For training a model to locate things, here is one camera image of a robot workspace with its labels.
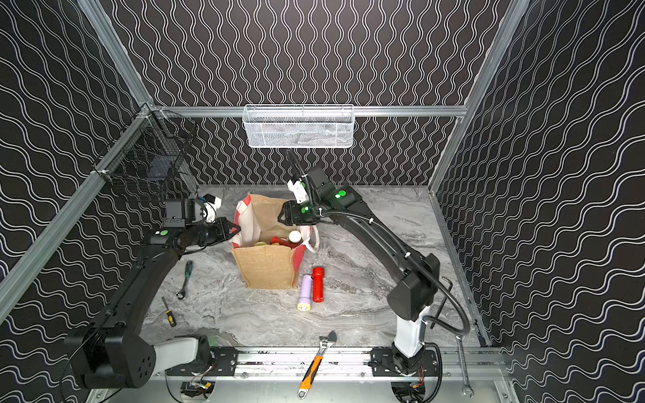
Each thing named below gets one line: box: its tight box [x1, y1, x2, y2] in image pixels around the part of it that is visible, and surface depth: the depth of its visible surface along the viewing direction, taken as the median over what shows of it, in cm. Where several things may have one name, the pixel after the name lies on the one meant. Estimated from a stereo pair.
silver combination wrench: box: [455, 335, 475, 399], surface depth 74 cm
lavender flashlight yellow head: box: [297, 274, 314, 312], surface depth 87 cm
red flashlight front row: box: [312, 266, 326, 304], surface depth 90 cm
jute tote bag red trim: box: [230, 193, 320, 290], surface depth 85 cm
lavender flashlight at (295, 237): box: [288, 230, 303, 244], surface depth 92 cm
